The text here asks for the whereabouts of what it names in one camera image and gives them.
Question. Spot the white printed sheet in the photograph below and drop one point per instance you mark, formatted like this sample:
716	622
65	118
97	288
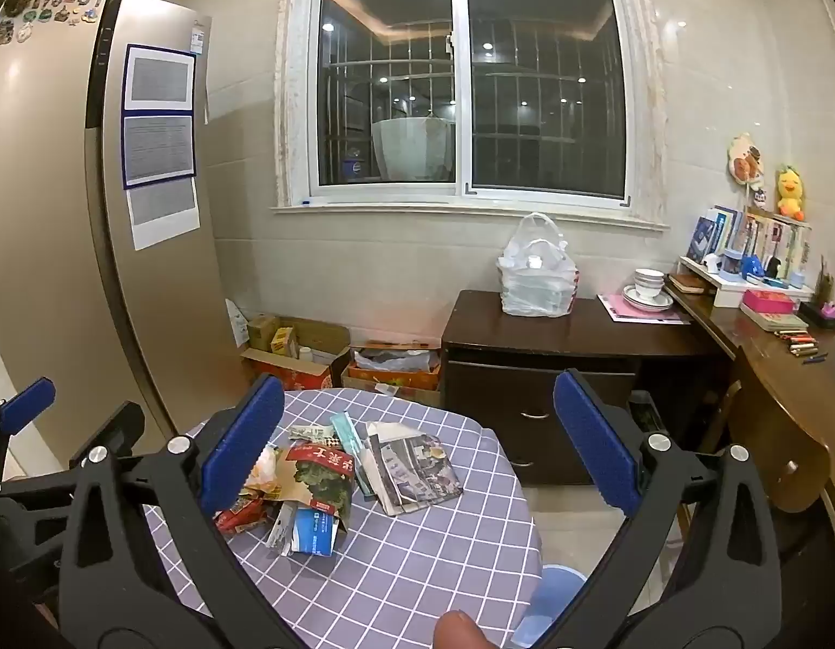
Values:
161	213

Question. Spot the white ceramic bowl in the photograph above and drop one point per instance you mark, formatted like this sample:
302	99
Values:
649	280

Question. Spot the dark wooden cabinet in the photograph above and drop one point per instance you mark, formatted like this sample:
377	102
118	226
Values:
485	324

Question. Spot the black pen holder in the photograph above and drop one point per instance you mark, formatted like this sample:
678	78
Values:
818	316

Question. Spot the small brown cardboard box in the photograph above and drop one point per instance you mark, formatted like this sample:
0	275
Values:
261	331

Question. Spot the red snack wrapper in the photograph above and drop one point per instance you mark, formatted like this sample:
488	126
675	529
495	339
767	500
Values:
238	518

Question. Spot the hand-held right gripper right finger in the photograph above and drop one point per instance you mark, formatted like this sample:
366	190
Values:
593	446

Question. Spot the energy label sticker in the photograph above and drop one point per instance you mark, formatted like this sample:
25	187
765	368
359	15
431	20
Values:
199	37

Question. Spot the white plastic bag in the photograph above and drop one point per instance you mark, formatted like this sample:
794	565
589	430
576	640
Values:
535	284

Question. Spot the open cardboard box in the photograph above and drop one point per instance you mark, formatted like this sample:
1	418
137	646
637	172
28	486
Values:
326	336

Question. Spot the cluster of fridge magnets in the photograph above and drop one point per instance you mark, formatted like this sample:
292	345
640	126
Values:
52	3

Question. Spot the orange foil wrapper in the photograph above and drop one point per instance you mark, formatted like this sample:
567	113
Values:
263	473

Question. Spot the group of coloured pens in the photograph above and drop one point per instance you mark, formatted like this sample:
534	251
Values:
799	345

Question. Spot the pink box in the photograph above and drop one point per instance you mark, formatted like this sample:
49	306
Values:
769	299

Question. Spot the yellow small box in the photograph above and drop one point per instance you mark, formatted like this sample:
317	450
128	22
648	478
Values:
283	341

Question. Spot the blue framed printed sheet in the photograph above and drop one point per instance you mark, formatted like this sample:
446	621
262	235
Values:
159	149
159	78

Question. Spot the newspaper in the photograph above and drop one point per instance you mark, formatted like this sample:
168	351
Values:
417	470

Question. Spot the blue plastic bin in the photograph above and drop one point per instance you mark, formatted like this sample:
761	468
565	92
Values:
552	595

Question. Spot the white paper bag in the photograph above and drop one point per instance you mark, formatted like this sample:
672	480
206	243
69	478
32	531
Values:
236	321

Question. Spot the row of books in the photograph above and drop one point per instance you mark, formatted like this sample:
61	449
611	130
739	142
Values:
762	236

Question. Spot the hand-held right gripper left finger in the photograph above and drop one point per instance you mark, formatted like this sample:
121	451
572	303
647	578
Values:
241	446

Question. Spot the green red checked wrapper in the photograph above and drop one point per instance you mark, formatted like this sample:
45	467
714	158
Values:
307	434

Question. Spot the orange sided cardboard box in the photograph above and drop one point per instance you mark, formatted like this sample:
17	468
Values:
390	380

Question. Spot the blue clear jar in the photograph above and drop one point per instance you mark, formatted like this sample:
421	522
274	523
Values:
732	263

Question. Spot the person's right hand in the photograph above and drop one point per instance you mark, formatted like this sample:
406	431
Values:
461	632

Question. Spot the pink paper folder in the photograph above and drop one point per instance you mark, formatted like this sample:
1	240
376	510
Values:
617	311

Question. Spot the brown notebook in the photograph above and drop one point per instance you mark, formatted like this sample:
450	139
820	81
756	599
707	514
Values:
688	282

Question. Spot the yellow plush duck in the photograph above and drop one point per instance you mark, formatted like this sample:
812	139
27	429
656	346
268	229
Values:
789	189

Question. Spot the white round tub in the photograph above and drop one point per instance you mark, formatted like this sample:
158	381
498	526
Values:
410	149

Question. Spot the white desk shelf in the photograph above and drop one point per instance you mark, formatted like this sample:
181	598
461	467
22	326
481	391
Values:
725	294

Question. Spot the round table, checked cloth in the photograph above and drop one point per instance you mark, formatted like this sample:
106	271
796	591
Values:
417	554

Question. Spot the gold refrigerator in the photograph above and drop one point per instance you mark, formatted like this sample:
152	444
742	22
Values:
52	250

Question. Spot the blue white carton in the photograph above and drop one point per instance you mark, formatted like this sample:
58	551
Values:
316	531

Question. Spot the beige book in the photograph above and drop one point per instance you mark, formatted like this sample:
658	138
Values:
779	321

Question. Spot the teal plastic packet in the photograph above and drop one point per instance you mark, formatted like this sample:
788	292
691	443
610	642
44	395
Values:
345	429

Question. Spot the brown wooden desk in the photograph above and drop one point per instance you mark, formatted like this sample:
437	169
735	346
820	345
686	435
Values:
762	351

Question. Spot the dark wooden drawer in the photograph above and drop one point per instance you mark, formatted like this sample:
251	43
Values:
539	463
498	405

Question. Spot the cartoon hand fan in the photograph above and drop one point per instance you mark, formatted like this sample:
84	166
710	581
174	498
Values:
747	159

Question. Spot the brown wooden chair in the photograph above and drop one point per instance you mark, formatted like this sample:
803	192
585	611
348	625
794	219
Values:
776	446

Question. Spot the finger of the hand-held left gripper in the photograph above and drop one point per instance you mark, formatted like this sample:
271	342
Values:
116	427
28	400

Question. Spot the red brown printed paper bag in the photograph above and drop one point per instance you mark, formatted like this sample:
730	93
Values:
319	480

